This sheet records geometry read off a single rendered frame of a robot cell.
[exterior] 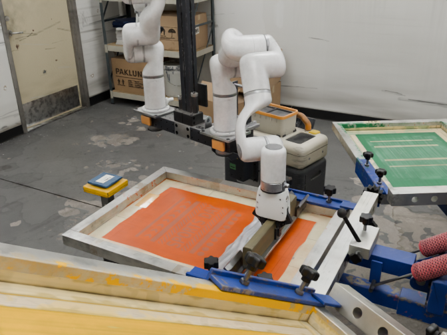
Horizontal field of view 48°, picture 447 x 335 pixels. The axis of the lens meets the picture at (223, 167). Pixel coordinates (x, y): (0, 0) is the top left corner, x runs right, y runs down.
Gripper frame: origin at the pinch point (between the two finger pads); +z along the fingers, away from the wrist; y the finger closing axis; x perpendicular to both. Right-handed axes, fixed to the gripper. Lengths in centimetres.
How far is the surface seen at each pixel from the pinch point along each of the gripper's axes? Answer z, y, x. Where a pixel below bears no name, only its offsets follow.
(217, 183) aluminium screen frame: 2.5, 34.0, -25.8
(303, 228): 6.0, -5.5, -14.7
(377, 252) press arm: -2.4, -32.7, 1.1
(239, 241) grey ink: 5.6, 10.3, 2.5
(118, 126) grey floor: 98, 292, -266
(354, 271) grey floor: 101, -1, -129
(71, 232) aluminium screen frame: 2, 59, 27
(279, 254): 6.1, -3.7, 2.6
